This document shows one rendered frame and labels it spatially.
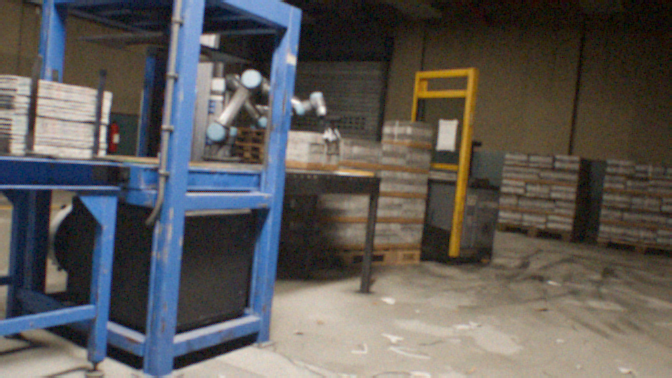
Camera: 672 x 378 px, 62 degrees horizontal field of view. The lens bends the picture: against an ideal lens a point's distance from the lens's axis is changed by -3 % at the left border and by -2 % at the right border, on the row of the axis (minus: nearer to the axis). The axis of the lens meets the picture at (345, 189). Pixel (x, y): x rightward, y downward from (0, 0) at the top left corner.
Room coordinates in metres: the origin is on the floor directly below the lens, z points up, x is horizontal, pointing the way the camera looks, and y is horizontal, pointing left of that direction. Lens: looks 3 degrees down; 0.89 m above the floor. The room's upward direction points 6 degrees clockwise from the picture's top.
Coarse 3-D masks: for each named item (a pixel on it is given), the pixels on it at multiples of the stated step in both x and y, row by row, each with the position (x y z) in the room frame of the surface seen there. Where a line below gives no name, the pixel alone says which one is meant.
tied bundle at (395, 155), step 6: (384, 144) 4.98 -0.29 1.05; (390, 144) 5.02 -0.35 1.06; (384, 150) 4.99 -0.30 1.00; (390, 150) 5.03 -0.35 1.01; (396, 150) 5.07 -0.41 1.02; (402, 150) 5.11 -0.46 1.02; (384, 156) 4.99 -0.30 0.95; (390, 156) 5.03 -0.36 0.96; (396, 156) 5.07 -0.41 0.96; (402, 156) 5.12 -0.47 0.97; (384, 162) 4.98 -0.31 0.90; (390, 162) 5.03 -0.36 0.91; (396, 162) 5.07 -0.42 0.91; (402, 162) 5.12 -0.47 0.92
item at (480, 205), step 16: (432, 192) 5.81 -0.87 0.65; (448, 192) 5.65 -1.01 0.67; (480, 192) 5.60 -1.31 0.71; (496, 192) 5.75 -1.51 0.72; (432, 208) 5.79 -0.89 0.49; (448, 208) 5.63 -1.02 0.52; (464, 208) 5.47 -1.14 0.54; (480, 208) 5.60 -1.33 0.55; (496, 208) 5.76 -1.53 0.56; (432, 224) 5.77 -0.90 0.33; (448, 224) 5.61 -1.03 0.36; (464, 224) 5.47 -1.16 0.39; (480, 224) 5.62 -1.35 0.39; (464, 240) 5.49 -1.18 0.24; (480, 240) 5.64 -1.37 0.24; (464, 256) 5.49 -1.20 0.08; (480, 256) 5.65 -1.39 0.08
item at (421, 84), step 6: (420, 84) 5.96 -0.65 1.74; (426, 84) 5.91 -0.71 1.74; (420, 90) 5.96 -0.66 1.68; (426, 90) 5.91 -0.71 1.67; (414, 96) 5.91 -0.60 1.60; (414, 102) 5.91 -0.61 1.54; (420, 102) 5.92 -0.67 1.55; (414, 108) 5.90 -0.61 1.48; (420, 108) 5.89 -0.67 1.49; (414, 114) 5.89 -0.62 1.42; (420, 114) 5.89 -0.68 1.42; (414, 120) 5.89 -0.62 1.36; (420, 120) 5.90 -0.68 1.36
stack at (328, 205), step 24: (360, 168) 4.83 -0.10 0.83; (336, 216) 4.70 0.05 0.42; (360, 216) 4.86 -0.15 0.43; (384, 216) 5.02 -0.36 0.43; (288, 240) 4.47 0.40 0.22; (336, 240) 4.71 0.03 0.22; (360, 240) 4.88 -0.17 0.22; (384, 240) 5.05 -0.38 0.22; (288, 264) 4.44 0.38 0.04; (312, 264) 4.60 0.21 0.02; (336, 264) 4.73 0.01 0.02; (360, 264) 4.89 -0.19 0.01; (384, 264) 5.06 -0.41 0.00
